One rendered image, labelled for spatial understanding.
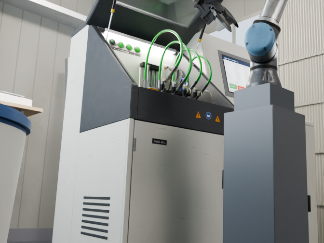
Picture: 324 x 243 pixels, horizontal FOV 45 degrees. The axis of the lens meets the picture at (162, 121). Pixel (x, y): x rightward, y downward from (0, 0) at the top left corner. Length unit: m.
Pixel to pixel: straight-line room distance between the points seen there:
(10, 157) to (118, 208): 1.03
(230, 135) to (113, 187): 0.61
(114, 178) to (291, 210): 0.80
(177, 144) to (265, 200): 0.60
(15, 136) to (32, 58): 3.52
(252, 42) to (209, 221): 0.94
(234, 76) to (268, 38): 1.14
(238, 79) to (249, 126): 1.16
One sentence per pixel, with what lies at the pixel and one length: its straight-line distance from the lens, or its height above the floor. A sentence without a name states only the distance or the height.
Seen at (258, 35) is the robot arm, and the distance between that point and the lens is 1.61.
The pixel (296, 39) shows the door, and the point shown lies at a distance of 4.11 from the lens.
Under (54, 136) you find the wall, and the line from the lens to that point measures 4.30.
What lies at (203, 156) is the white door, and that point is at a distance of 2.05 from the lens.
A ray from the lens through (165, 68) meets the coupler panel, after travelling 2.66.
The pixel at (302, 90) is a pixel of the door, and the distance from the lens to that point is 3.92.
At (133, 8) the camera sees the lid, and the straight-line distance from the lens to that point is 2.51.
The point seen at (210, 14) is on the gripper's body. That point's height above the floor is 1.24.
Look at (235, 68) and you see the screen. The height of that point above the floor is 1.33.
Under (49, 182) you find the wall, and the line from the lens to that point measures 4.25.
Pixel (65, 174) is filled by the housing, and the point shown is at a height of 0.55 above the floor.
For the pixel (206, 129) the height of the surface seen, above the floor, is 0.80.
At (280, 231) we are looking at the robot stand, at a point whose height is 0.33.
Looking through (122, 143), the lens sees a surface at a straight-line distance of 1.84.
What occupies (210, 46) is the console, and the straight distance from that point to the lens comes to 2.71.
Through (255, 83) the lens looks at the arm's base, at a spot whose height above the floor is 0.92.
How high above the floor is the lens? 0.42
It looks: 12 degrees up
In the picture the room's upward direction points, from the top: 2 degrees clockwise
